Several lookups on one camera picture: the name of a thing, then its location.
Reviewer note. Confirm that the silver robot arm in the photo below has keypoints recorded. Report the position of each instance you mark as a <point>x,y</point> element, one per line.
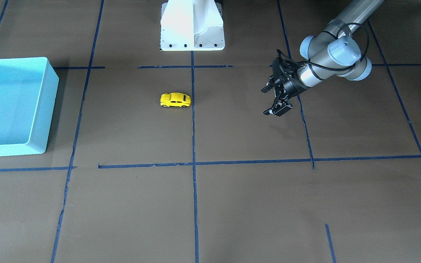
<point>333,52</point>

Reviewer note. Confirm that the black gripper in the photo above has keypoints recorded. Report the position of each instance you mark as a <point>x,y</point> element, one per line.
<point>290,87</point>

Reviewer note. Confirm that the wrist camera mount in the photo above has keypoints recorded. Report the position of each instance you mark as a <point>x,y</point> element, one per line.
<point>282,65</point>

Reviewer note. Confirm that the turquoise plastic bin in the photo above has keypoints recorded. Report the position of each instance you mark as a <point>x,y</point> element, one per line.
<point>28,90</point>

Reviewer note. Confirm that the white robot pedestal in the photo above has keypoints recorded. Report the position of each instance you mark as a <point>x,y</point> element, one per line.
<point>190,25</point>

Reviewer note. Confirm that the yellow beetle toy car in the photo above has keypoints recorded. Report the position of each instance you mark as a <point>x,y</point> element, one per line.
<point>175,99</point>

